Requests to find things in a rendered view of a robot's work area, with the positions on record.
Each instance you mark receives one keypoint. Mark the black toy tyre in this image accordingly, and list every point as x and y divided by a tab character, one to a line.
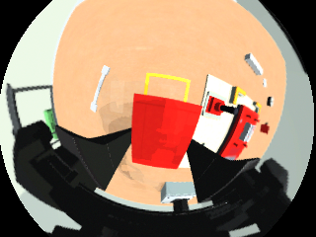
270	102

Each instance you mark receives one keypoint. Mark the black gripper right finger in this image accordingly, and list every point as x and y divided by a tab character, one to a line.
212	172

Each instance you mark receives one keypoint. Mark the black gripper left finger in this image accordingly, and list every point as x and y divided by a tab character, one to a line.
99	155

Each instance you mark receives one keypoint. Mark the yellow rectangular outline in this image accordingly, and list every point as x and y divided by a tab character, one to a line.
168	77

